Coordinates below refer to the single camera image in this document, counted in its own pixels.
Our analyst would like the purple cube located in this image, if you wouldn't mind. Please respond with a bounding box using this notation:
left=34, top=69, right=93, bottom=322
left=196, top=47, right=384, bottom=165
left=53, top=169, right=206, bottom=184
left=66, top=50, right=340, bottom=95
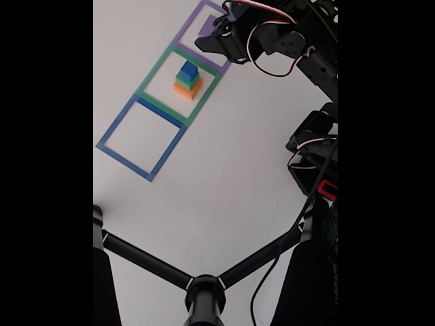
left=198, top=14, right=220, bottom=39

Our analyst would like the small blue cube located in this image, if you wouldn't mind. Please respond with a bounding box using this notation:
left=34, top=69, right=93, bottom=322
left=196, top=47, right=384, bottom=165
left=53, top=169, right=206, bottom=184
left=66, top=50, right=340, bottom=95
left=179, top=60, right=199, bottom=79

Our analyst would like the green cube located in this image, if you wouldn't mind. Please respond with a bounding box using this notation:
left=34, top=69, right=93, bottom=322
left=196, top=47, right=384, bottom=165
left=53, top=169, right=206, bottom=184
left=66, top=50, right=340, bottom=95
left=175, top=71, right=201, bottom=90

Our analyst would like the orange cube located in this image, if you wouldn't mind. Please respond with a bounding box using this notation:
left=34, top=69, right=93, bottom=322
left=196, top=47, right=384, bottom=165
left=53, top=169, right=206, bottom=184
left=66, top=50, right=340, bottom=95
left=173, top=77, right=205, bottom=101

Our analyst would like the purple tape square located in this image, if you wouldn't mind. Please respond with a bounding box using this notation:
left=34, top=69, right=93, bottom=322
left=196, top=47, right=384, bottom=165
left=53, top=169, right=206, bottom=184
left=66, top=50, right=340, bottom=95
left=172, top=0, right=235, bottom=74

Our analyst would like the green tape square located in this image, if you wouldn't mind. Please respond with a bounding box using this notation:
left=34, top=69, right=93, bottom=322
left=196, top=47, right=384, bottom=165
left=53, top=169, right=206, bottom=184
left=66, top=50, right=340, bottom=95
left=135, top=42, right=224, bottom=127

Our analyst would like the blue tape square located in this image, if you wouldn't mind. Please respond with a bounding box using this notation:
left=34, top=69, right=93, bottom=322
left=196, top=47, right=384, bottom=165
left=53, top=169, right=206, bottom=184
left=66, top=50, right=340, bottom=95
left=96, top=94, right=188, bottom=183

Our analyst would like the red clamp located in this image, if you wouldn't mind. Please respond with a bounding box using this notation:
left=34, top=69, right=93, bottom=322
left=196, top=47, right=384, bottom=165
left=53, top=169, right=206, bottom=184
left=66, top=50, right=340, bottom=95
left=316, top=179, right=338, bottom=201

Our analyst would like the black tripod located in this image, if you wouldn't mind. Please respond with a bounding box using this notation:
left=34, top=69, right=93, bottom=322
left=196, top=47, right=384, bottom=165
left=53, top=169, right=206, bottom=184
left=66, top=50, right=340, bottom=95
left=93, top=198, right=338, bottom=326

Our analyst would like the red white servo cable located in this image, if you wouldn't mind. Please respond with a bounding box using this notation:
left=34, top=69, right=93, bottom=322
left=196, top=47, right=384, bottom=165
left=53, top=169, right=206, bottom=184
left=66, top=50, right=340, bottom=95
left=287, top=134, right=338, bottom=170
left=222, top=0, right=317, bottom=77

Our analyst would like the gripper camera board, blue mount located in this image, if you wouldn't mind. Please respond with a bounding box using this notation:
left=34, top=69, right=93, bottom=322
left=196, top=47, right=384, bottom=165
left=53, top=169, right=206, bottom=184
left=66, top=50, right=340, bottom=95
left=226, top=1, right=249, bottom=23

